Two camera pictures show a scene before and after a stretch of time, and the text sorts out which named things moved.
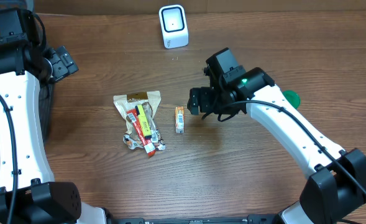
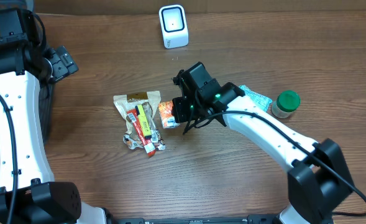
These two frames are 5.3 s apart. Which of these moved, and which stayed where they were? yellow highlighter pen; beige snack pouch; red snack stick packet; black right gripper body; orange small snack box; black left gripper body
Moved: black right gripper body; orange small snack box
Stayed: beige snack pouch; yellow highlighter pen; red snack stick packet; black left gripper body
